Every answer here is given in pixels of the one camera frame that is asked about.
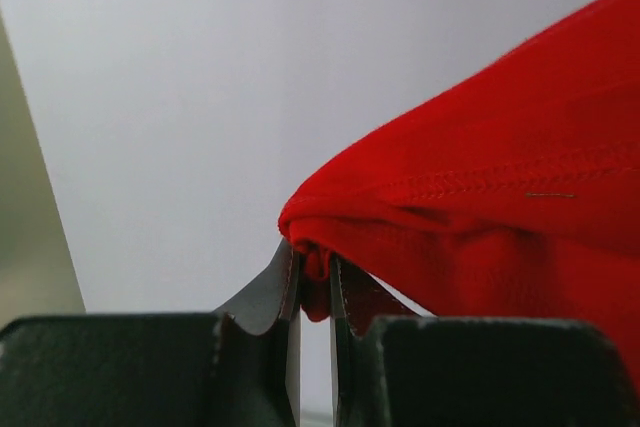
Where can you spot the red t shirt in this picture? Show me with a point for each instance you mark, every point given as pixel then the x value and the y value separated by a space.
pixel 514 193

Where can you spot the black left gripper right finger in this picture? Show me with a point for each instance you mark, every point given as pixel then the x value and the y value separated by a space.
pixel 394 367

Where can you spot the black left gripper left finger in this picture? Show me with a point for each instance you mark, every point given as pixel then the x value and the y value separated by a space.
pixel 238 365

